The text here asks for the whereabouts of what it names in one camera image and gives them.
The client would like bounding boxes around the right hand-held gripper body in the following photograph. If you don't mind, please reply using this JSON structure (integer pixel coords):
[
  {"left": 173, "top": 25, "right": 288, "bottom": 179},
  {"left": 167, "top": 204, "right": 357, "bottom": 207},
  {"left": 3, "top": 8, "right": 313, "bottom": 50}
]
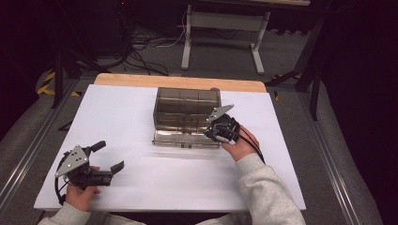
[{"left": 206, "top": 104, "right": 242, "bottom": 145}]

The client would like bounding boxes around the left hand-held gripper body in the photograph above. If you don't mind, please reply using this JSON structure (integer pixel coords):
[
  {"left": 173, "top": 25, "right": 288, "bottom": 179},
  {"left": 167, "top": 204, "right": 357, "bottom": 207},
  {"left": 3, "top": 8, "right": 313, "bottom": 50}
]
[{"left": 54, "top": 144, "right": 114, "bottom": 191}]

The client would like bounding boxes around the smoky transparent drawer organizer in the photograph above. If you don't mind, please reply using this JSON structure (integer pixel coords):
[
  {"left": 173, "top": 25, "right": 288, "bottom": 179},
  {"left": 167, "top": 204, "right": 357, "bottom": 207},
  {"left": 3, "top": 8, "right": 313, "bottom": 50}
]
[{"left": 151, "top": 86, "right": 222, "bottom": 149}]

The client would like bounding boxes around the person's right hand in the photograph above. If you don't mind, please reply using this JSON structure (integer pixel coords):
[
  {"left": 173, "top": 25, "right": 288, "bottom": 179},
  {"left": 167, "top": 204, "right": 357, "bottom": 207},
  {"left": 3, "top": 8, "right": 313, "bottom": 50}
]
[{"left": 221, "top": 125, "right": 261, "bottom": 163}]

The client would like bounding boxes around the person's left hand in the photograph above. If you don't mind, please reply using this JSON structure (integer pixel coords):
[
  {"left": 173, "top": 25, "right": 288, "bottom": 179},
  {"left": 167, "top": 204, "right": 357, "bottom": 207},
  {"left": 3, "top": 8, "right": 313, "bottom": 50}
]
[{"left": 65, "top": 165, "right": 102, "bottom": 213}]

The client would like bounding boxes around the white board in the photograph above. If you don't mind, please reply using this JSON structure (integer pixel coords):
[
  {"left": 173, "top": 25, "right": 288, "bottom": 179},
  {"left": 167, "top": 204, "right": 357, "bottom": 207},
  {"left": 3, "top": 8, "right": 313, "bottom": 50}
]
[{"left": 33, "top": 83, "right": 307, "bottom": 213}]

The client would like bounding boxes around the wooden table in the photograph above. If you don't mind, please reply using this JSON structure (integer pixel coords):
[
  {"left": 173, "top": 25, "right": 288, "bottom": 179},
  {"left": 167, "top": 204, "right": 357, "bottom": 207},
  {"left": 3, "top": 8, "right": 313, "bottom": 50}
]
[{"left": 93, "top": 72, "right": 268, "bottom": 94}]

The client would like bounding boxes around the yellow and black floor tape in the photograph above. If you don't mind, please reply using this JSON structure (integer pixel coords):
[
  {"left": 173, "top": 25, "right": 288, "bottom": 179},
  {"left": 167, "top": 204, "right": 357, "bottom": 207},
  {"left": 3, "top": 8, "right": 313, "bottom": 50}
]
[{"left": 36, "top": 71, "right": 82, "bottom": 98}]

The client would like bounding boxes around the black metal stand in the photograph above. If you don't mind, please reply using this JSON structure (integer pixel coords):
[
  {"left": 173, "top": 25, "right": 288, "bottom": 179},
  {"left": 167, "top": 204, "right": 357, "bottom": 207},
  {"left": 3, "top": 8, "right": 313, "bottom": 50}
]
[
  {"left": 264, "top": 12, "right": 324, "bottom": 122},
  {"left": 51, "top": 46, "right": 111, "bottom": 110}
]

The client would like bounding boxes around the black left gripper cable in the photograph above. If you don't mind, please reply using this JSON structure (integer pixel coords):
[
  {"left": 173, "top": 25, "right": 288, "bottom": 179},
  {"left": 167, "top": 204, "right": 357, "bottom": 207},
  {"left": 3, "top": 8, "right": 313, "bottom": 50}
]
[{"left": 54, "top": 152, "right": 69, "bottom": 206}]

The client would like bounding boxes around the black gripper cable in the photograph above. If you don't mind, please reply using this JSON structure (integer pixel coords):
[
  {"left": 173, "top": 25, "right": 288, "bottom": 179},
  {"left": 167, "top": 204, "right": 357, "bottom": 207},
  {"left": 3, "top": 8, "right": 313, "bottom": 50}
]
[
  {"left": 237, "top": 126, "right": 267, "bottom": 165},
  {"left": 54, "top": 152, "right": 69, "bottom": 206}
]

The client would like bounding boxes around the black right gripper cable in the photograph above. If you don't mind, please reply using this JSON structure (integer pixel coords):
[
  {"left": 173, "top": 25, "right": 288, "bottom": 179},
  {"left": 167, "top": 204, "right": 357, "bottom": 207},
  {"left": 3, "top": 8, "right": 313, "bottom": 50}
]
[{"left": 237, "top": 126, "right": 267, "bottom": 165}]

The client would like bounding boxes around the metal floor rail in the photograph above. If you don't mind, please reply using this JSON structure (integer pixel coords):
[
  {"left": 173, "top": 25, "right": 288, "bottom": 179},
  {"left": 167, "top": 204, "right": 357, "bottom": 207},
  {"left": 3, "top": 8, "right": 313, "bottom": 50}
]
[
  {"left": 296, "top": 92, "right": 361, "bottom": 225},
  {"left": 0, "top": 79, "right": 80, "bottom": 205}
]

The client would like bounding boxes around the bundle of black cables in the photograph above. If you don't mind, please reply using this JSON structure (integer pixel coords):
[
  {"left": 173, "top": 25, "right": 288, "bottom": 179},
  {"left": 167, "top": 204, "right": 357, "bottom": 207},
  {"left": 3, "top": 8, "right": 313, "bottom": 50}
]
[{"left": 114, "top": 0, "right": 171, "bottom": 77}]

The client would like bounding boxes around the white cable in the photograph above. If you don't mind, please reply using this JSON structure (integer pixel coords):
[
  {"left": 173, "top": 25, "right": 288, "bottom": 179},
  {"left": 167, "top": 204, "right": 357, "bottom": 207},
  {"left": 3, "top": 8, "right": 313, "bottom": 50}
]
[{"left": 155, "top": 10, "right": 190, "bottom": 49}]

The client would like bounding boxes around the white metal desk frame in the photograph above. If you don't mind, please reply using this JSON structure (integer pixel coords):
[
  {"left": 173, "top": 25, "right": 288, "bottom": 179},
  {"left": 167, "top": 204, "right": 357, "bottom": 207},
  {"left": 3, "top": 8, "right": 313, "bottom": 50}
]
[{"left": 180, "top": 3, "right": 272, "bottom": 76}]

